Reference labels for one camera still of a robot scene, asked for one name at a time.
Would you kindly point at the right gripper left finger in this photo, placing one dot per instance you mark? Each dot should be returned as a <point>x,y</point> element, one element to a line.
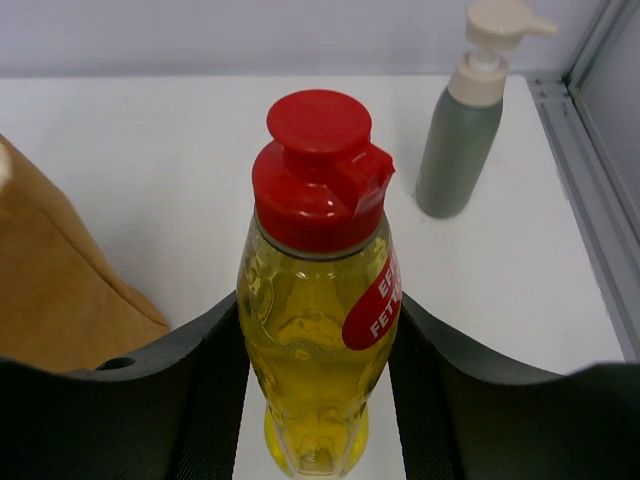
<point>170,410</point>

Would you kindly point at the yellow dish soap red cap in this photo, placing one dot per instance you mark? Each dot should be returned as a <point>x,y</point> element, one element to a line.
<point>319,290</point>

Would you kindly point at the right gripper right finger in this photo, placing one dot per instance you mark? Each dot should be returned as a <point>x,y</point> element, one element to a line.
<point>465,411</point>

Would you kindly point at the right aluminium frame rail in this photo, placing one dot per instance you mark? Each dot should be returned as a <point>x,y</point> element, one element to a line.
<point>604,209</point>

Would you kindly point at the grey pump bottle beige cap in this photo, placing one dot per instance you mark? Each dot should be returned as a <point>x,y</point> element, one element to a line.
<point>468,113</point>

